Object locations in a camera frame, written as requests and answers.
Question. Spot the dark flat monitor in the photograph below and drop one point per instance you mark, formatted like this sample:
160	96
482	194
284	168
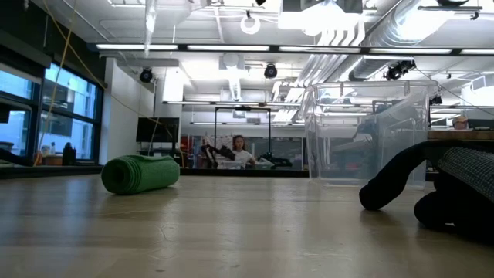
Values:
480	124

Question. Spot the black bottle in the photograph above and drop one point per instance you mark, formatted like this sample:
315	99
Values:
69	156

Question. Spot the large dark-framed window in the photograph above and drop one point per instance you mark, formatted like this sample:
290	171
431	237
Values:
69	92

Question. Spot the black monitor on stand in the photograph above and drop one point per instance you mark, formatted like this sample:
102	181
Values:
156	129

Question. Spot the black background robot arm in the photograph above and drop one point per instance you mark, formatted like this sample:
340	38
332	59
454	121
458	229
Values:
278	160
224	152

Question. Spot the silver ventilation duct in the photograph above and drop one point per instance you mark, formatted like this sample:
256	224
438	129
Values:
363	70

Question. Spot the clear plastic bin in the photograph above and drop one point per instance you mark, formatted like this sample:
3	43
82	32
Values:
339	154

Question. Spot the black round spotlight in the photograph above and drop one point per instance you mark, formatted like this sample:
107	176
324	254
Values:
146	75
270	71

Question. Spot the black grey work glove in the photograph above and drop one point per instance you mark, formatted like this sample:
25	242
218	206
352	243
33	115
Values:
463	173

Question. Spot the person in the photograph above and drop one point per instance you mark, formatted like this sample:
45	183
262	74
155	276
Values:
460	123
242	156

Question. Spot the long ceiling light strip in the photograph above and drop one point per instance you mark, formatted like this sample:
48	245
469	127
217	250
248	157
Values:
476	51
320	49
137	46
227	48
411	51

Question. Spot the green bandage roll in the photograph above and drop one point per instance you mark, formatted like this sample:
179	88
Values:
146	175

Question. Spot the black ceiling spotlight cluster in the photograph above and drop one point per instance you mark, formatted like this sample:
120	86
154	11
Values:
399	70

